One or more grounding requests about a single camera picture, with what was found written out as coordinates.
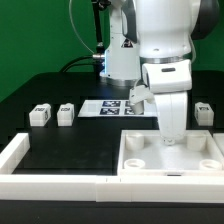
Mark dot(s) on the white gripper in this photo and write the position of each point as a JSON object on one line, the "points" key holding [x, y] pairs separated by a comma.
{"points": [[169, 84]]}

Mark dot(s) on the white marker sheet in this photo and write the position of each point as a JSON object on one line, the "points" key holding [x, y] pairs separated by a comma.
{"points": [[106, 108]]}

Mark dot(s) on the white U-shaped fence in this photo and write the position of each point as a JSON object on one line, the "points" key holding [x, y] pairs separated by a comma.
{"points": [[190, 189]]}

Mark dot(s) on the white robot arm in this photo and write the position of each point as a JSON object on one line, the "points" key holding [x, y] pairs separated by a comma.
{"points": [[151, 51]]}

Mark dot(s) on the white square table top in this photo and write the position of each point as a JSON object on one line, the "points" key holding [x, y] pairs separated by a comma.
{"points": [[144, 153]]}

